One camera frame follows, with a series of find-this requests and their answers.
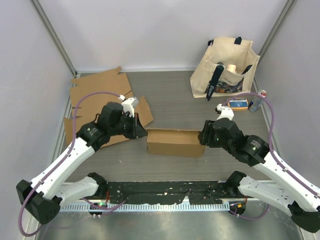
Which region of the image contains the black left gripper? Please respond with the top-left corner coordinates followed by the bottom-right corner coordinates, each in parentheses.
top-left (109, 112), bottom-right (148, 140)

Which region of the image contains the beige canvas tote bag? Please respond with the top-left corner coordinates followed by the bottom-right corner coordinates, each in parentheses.
top-left (190, 36), bottom-right (260, 101)

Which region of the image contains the spare cardboard sheet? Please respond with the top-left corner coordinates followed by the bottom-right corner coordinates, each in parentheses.
top-left (64, 66), bottom-right (154, 147)

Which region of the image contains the slotted aluminium cable duct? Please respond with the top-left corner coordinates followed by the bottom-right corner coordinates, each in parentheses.
top-left (60, 201), bottom-right (230, 214)

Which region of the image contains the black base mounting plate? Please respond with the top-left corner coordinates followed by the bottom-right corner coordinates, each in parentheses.
top-left (77, 180), bottom-right (251, 205)

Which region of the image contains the brown cardboard box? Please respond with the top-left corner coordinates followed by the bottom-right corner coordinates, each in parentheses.
top-left (146, 128), bottom-right (206, 158)

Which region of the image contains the silver blue energy drink can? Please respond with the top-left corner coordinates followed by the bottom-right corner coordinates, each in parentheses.
top-left (248, 90), bottom-right (267, 112)

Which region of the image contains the orange blue small box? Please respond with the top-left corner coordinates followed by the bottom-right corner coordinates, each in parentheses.
top-left (227, 97), bottom-right (249, 111)

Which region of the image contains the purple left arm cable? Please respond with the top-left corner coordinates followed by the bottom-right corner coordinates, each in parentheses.
top-left (18, 91), bottom-right (126, 237)

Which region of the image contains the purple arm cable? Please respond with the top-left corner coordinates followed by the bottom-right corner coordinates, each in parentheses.
top-left (18, 91), bottom-right (126, 237)
top-left (227, 92), bottom-right (320, 221)

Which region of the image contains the beige paper roll in bag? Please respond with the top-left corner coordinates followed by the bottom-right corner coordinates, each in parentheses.
top-left (226, 64), bottom-right (237, 74)

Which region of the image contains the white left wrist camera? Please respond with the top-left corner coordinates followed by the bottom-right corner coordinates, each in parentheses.
top-left (118, 95), bottom-right (139, 117)

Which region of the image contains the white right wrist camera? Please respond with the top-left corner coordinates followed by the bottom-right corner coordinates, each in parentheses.
top-left (215, 103), bottom-right (234, 121)

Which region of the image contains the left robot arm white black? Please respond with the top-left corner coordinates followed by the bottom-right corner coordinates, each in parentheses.
top-left (16, 97), bottom-right (148, 225)

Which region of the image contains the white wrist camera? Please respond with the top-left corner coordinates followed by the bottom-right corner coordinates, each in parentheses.
top-left (215, 103), bottom-right (234, 121)
top-left (118, 95), bottom-right (139, 117)

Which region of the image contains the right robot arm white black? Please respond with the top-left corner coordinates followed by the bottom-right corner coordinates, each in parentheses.
top-left (198, 118), bottom-right (320, 233)

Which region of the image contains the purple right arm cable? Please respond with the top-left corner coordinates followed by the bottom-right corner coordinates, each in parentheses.
top-left (227, 92), bottom-right (320, 221)

